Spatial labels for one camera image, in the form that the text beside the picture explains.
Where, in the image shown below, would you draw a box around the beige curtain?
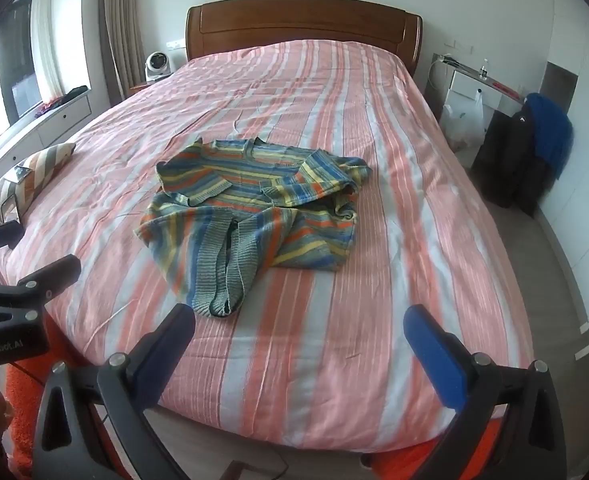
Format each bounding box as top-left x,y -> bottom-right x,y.
99,0 -> 145,105

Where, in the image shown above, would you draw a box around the brown wooden headboard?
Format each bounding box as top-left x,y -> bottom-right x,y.
185,0 -> 423,74

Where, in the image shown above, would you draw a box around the orange fuzzy blanket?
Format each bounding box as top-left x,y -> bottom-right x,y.
4,309 -> 506,480

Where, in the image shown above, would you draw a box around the pink striped bed cover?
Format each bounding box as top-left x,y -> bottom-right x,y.
0,40 -> 533,452

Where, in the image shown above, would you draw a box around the blue cloth on chair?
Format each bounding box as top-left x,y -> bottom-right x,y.
523,92 -> 573,180

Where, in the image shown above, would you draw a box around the white plastic bag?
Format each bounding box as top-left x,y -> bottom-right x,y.
441,89 -> 485,153

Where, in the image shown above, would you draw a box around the striped knitted sweater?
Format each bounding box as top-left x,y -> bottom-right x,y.
136,138 -> 371,318

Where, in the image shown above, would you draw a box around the dark clothes on bench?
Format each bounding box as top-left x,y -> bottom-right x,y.
35,84 -> 88,117

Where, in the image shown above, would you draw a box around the white wardrobe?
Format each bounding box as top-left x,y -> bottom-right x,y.
541,0 -> 589,332

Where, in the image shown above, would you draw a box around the white round fan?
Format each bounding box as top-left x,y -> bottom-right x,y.
145,51 -> 171,82

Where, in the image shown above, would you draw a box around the white desk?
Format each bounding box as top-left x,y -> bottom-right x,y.
424,54 -> 525,118

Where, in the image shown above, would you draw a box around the striped throw pillow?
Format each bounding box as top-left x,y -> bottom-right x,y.
0,142 -> 76,223

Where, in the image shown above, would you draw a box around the smartphone on pillow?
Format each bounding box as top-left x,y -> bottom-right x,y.
4,165 -> 32,184

